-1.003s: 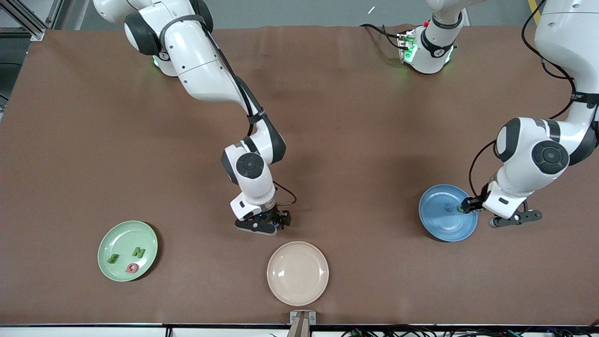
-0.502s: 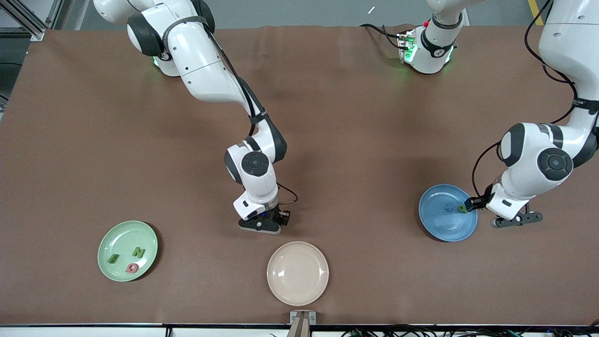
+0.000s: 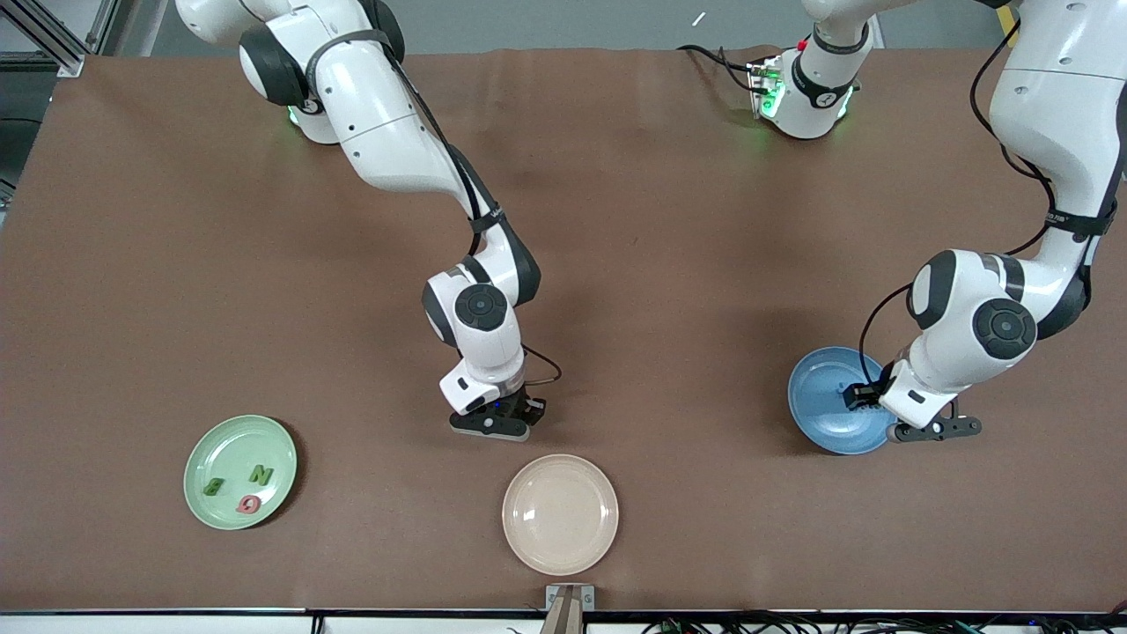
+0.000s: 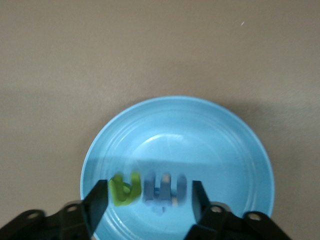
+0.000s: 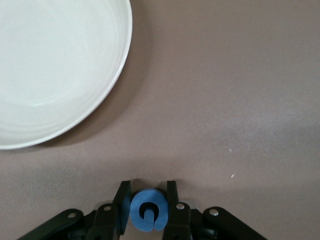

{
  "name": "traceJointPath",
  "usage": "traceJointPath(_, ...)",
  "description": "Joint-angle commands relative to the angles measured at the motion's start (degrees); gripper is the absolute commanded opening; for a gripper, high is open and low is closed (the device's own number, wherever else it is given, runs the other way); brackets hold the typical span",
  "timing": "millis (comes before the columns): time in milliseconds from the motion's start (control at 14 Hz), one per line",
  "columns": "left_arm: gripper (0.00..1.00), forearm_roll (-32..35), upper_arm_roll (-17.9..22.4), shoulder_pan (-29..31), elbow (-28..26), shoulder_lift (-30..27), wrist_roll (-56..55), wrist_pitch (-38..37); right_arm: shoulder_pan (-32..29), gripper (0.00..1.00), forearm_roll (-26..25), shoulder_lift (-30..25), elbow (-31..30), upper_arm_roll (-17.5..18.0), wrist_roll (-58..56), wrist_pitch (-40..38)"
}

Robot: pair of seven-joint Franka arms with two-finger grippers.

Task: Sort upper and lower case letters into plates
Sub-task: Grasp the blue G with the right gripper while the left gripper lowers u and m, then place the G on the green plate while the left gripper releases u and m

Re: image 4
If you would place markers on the brown table cover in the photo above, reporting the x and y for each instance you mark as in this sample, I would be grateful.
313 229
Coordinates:
75 75

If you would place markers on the green small letter n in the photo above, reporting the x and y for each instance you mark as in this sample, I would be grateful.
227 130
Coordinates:
135 180

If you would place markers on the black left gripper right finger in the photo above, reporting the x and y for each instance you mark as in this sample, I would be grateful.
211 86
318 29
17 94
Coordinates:
225 225

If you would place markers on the blue small letter m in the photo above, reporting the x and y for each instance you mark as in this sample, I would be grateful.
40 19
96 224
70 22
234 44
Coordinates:
150 190

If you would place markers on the blue plate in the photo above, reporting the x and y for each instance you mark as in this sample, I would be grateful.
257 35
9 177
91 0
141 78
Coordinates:
200 137

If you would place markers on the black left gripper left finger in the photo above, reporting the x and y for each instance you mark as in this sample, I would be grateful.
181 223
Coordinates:
75 220

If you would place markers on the green small letter b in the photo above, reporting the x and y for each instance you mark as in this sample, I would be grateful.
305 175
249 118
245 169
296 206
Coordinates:
122 201

